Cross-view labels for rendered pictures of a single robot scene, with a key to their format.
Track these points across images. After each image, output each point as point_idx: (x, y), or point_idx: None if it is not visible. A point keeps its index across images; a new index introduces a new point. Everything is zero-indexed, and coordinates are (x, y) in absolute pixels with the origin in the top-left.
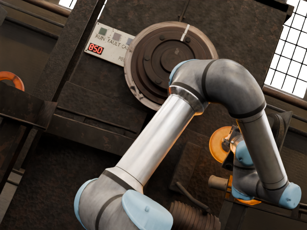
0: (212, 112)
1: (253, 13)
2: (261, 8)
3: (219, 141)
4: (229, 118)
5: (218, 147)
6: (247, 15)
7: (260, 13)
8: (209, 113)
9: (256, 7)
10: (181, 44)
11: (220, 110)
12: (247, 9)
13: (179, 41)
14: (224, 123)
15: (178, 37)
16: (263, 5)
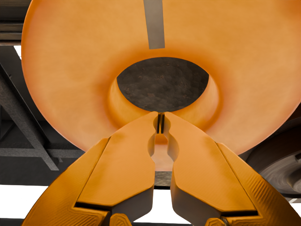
0: (182, 72)
1: (163, 179)
2: (156, 183)
3: (233, 109)
4: (148, 73)
5: (243, 71)
6: (169, 176)
7: (156, 180)
8: (188, 68)
9: (161, 183)
10: (293, 192)
11: (168, 81)
12: (170, 180)
13: (296, 194)
14: (152, 61)
15: (299, 200)
16: (156, 184)
